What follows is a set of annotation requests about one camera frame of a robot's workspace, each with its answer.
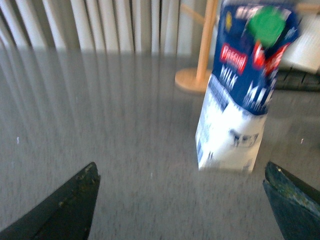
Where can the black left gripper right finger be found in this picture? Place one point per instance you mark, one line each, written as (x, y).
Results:
(294, 203)

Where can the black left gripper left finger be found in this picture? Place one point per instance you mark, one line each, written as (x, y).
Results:
(66, 214)

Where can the blue white milk carton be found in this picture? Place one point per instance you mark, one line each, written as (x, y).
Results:
(252, 36)

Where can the white ribbed mug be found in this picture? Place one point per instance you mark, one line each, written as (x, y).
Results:
(304, 53)

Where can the wooden mug tree stand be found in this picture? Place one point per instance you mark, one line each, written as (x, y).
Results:
(195, 80)

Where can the white pleated curtain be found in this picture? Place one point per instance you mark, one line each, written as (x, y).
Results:
(166, 27)

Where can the black wire rack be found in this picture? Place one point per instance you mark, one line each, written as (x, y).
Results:
(297, 80)

